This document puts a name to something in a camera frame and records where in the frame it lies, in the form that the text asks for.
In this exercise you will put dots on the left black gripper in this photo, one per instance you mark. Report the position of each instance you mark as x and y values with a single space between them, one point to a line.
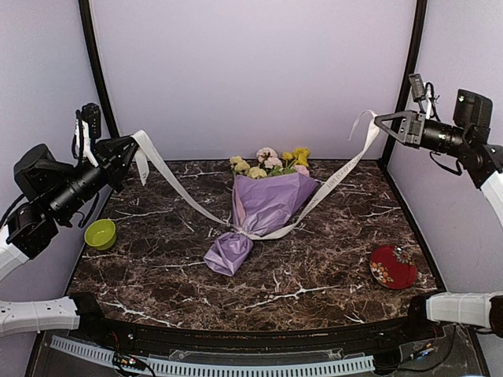
115 164

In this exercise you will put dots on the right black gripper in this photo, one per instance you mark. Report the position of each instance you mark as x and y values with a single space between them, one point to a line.
412 118

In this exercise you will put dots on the yellow fuzzy poppy stem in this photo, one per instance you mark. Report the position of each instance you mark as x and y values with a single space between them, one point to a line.
298 157

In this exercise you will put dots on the pink rose flower stem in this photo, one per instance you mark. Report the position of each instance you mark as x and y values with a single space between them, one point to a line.
271 162

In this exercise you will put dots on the pink purple wrapping paper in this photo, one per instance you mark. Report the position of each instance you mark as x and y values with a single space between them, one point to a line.
260 207

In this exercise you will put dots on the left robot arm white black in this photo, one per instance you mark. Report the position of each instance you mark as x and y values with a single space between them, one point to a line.
27 231

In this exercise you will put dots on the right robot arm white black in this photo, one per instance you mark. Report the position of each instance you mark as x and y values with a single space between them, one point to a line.
467 141

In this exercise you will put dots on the lime green bowl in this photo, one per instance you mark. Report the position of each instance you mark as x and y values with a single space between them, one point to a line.
101 234

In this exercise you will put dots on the red floral dish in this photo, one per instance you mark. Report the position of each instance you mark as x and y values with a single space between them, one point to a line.
393 267

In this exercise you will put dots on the right black frame post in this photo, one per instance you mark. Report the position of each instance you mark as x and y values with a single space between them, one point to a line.
413 52

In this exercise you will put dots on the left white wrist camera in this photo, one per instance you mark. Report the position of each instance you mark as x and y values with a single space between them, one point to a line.
87 131

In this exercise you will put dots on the white slotted cable duct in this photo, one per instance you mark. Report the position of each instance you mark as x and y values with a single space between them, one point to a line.
192 363

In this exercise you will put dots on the black front table rail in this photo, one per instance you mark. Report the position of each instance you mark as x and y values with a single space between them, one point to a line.
146 338

